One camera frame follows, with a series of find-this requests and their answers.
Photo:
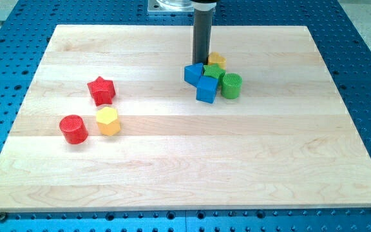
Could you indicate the yellow heart block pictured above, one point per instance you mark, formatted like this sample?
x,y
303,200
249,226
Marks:
x,y
216,58

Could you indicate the light wooden board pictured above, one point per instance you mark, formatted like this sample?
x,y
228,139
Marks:
x,y
287,141

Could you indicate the green star block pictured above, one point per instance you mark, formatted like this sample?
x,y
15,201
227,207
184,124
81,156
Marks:
x,y
214,71

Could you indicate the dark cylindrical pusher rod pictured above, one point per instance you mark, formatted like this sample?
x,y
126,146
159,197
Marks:
x,y
203,17

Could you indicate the blue triangle block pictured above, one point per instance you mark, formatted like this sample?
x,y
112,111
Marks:
x,y
193,73

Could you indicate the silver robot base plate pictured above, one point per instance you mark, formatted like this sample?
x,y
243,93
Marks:
x,y
169,6

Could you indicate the yellow hexagon block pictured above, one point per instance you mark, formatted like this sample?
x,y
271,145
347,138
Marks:
x,y
108,121

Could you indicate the green cylinder block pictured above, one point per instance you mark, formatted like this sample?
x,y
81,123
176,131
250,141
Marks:
x,y
231,85

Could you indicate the red star block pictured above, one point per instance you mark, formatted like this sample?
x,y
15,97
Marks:
x,y
102,91

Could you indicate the blue cube block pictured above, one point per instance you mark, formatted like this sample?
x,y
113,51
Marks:
x,y
206,89

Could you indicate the red cylinder block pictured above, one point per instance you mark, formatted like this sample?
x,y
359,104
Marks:
x,y
73,129

